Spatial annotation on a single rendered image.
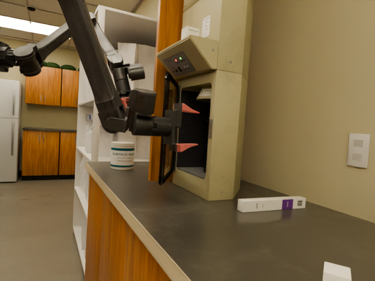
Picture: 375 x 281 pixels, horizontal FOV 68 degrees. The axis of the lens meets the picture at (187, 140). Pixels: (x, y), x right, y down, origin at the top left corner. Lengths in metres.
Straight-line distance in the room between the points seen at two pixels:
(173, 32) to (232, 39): 0.39
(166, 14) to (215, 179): 0.78
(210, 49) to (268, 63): 0.52
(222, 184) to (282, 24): 0.81
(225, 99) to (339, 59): 0.45
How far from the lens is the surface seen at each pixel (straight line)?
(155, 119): 0.78
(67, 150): 5.90
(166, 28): 1.37
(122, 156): 1.57
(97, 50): 0.77
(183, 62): 1.11
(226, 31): 1.07
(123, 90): 1.16
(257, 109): 1.48
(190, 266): 0.58
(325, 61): 1.25
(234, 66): 1.06
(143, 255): 0.86
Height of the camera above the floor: 1.21
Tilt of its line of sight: 3 degrees down
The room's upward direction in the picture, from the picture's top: 4 degrees clockwise
